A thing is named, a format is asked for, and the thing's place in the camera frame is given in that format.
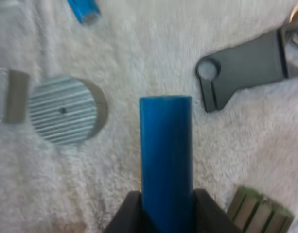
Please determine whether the grey ribbed disc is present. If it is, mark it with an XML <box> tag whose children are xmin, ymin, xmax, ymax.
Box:
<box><xmin>27</xmin><ymin>75</ymin><xmax>109</xmax><ymax>146</ymax></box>

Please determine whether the bright blue cylinder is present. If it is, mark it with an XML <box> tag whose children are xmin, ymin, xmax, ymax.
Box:
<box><xmin>67</xmin><ymin>0</ymin><xmax>101</xmax><ymax>25</ymax></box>
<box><xmin>139</xmin><ymin>96</ymin><xmax>195</xmax><ymax>233</ymax></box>

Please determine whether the white block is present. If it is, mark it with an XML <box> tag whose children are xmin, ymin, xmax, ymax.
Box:
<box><xmin>0</xmin><ymin>67</ymin><xmax>31</xmax><ymax>125</ymax></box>

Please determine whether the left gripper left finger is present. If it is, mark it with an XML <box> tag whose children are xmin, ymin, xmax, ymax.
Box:
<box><xmin>104</xmin><ymin>190</ymin><xmax>147</xmax><ymax>233</ymax></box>

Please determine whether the flat black bracket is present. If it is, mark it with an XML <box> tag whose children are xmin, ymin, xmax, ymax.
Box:
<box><xmin>195</xmin><ymin>27</ymin><xmax>290</xmax><ymax>113</ymax></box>

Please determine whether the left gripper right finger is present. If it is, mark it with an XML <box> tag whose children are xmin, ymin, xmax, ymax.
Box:
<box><xmin>189</xmin><ymin>188</ymin><xmax>244</xmax><ymax>233</ymax></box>

